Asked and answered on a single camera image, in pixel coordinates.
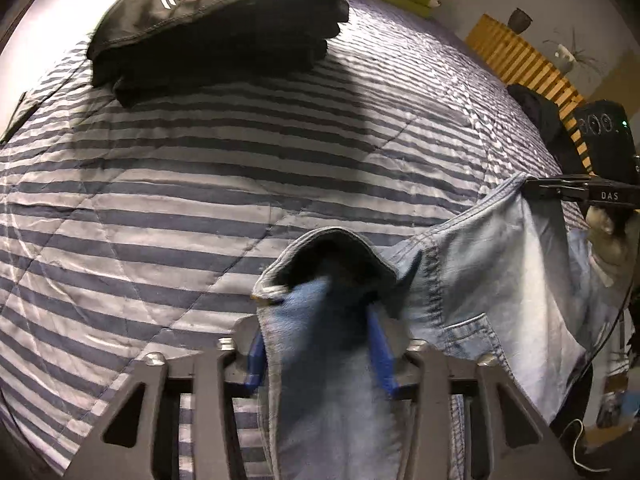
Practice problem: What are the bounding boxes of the white cable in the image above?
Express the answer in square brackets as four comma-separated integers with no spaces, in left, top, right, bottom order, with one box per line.
[569,419,603,477]

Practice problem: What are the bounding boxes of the dark vase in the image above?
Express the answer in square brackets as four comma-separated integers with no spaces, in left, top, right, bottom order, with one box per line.
[507,7,534,32]

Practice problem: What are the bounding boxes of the yellow slatted panel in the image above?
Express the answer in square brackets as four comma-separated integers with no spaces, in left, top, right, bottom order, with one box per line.
[465,14,597,171]

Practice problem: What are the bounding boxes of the striped blanket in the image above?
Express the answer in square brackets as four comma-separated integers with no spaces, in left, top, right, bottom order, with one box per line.
[0,0,566,480]

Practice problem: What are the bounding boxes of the black cable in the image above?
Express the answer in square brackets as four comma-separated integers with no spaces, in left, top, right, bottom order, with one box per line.
[549,255,640,428]

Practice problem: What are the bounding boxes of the white plant ornament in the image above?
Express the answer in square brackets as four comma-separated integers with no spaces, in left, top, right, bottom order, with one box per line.
[542,29,602,75]

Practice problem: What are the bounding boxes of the black folded clothes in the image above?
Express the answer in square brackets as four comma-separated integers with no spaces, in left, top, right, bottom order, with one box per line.
[86,0,351,109]

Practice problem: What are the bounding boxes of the dark cloth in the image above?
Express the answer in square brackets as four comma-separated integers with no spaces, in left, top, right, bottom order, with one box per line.
[506,83,587,173]

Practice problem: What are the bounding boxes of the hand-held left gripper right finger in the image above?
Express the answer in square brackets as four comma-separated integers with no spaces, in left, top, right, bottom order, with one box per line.
[367,309,572,480]

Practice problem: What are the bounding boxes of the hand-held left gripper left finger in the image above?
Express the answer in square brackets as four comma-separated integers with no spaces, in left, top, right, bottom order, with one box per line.
[65,316,266,480]

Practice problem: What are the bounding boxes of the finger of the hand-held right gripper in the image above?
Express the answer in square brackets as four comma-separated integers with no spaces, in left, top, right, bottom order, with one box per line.
[520,173,592,202]

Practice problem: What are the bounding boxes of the light blue denim shirt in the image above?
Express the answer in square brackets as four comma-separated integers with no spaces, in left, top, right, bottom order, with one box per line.
[252,172,627,480]

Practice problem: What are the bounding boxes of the person's right hand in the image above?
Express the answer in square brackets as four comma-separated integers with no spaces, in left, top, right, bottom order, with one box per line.
[584,204,640,289]

